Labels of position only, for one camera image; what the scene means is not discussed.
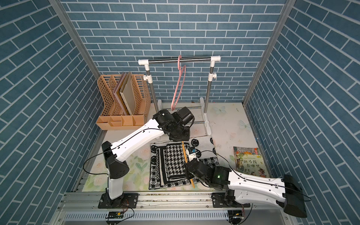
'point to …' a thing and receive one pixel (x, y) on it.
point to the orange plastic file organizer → (112, 117)
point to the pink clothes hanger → (182, 74)
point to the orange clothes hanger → (183, 146)
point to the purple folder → (116, 92)
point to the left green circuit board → (116, 214)
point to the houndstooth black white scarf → (168, 170)
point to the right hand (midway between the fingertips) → (184, 166)
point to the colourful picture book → (249, 161)
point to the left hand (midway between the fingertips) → (191, 140)
